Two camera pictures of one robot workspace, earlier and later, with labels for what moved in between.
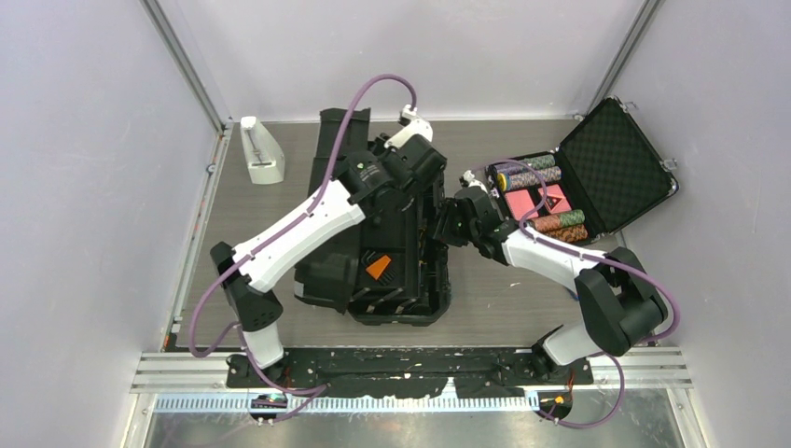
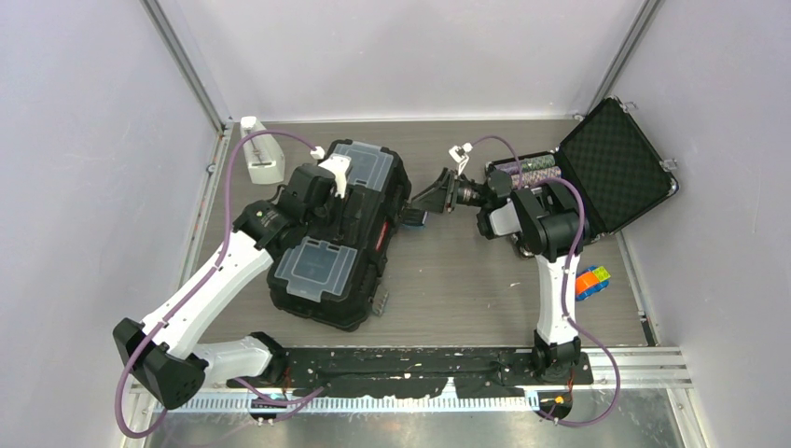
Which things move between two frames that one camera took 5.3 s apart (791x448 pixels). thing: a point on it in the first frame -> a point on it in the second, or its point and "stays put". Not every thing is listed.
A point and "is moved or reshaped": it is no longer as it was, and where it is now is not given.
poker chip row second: (526, 177) stays put
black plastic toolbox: (392, 269) is moved or reshaped
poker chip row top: (537, 162) stays put
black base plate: (410, 372) stays put
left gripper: (381, 152) -> (332, 193)
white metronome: (264, 156) stays put
